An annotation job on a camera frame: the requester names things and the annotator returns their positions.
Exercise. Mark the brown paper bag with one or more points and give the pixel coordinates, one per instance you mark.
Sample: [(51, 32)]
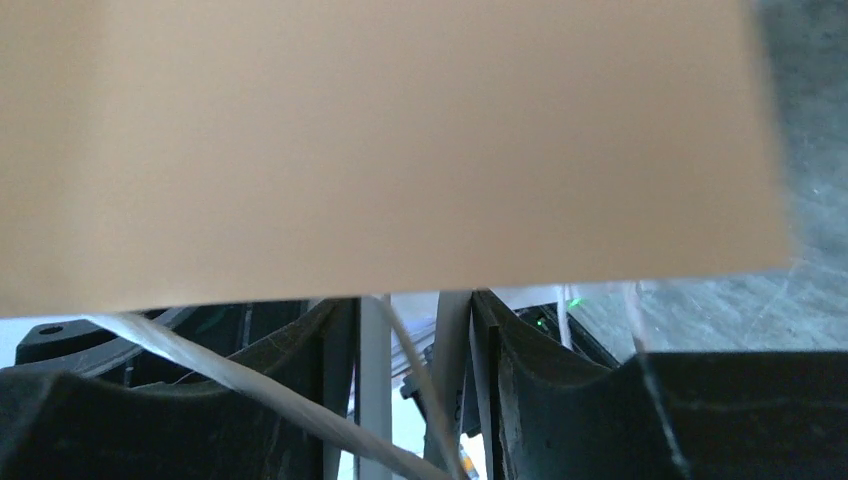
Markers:
[(157, 153)]

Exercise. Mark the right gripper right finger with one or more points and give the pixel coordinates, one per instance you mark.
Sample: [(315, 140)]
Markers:
[(548, 413)]

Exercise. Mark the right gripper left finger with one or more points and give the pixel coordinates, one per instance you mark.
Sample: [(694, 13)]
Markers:
[(80, 403)]

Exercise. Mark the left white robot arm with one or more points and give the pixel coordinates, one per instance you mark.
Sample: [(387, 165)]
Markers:
[(152, 346)]

